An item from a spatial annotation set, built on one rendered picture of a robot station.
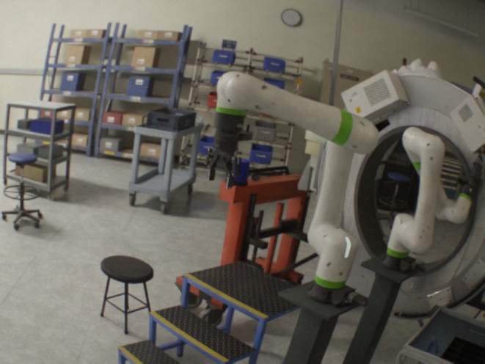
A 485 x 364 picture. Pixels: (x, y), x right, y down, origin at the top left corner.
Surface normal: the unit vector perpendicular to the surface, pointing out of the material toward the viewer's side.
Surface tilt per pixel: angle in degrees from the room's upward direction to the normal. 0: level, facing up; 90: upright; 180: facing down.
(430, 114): 90
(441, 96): 90
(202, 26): 90
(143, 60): 90
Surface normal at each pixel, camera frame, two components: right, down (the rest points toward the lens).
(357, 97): -0.69, 0.07
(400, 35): -0.08, 0.22
